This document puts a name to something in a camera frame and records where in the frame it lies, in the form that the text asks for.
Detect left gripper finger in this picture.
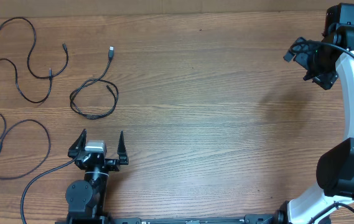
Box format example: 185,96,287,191
117,130,129,165
68,129,87,152

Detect black USB-A cable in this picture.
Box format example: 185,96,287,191
0,111,52,180

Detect black USB-C cable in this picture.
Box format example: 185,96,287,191
0,16,70,104

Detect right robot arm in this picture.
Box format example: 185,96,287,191
264,3,354,223

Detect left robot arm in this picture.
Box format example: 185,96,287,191
65,129,129,223

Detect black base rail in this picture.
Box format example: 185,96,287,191
55,213,332,224

